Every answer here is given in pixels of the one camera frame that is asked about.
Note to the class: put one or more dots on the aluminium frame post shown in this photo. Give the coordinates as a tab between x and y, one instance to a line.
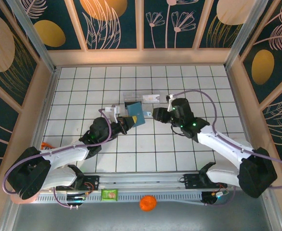
34	38
244	33

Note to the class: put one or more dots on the orange ball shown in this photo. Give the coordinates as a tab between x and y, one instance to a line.
148	203

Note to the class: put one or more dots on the clear acrylic card stand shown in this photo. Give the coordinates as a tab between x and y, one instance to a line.
136	96

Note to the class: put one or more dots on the black electronics box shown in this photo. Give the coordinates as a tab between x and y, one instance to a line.
76	198
210	198

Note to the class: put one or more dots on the green snack packet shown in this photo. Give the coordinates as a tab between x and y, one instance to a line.
109	195

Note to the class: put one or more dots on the orange plastic object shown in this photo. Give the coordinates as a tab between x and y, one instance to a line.
45	145

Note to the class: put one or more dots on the teal card holder wallet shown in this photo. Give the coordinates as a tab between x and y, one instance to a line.
136	111

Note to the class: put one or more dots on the silver VIP credit card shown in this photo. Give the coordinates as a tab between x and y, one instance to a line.
151	98

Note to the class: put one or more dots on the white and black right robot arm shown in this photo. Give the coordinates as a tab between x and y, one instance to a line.
227	146

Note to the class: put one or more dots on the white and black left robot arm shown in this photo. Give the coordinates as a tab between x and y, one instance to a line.
66	154

